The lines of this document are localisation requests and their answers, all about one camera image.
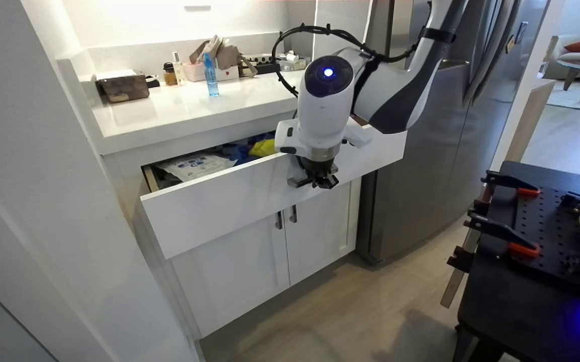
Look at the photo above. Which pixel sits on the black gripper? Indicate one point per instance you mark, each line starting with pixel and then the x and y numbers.
pixel 316 174

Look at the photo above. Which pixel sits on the white kitchen drawer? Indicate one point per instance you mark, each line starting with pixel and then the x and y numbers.
pixel 202 210

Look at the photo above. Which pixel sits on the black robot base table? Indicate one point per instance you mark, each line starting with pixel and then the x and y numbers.
pixel 525 309

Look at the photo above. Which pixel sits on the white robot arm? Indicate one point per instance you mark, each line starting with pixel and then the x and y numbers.
pixel 343 96

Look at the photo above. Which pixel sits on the yellow cloth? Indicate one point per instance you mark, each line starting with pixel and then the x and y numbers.
pixel 261 149

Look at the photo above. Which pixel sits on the white right cabinet door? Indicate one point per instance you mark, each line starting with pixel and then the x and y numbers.
pixel 325 229

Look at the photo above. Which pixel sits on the white cabinet door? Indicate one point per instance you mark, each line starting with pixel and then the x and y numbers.
pixel 232 275
pixel 325 229

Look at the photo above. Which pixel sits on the blue cloth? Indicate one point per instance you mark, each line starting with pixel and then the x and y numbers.
pixel 238 153

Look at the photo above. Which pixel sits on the stainless steel refrigerator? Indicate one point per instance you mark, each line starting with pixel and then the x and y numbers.
pixel 453 141

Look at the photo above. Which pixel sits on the white paper packet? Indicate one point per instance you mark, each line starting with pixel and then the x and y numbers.
pixel 196 165

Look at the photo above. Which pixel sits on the white left cabinet door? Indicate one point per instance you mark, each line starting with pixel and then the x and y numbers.
pixel 232 275

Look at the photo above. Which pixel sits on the brown paper bag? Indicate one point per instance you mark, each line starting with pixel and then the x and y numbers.
pixel 226 57

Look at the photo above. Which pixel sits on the blue water bottle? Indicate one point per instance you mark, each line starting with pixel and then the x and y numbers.
pixel 210 74

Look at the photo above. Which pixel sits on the small brown jar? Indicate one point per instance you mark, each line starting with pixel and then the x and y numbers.
pixel 169 73

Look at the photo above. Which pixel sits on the brown box on counter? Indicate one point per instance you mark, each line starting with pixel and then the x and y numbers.
pixel 120 88

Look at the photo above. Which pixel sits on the white couch red cushion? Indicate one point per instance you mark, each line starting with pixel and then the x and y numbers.
pixel 562 55

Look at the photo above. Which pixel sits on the metal right door handle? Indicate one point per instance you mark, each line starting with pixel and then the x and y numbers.
pixel 294 214

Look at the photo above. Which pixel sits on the metal door handle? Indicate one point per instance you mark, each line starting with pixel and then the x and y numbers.
pixel 279 223
pixel 294 214

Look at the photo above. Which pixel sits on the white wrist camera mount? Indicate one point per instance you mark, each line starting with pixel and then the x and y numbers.
pixel 309 139

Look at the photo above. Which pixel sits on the metal left door handle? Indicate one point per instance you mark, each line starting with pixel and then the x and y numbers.
pixel 279 223

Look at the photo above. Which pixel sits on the orange handled black clamp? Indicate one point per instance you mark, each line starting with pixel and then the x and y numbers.
pixel 492 180

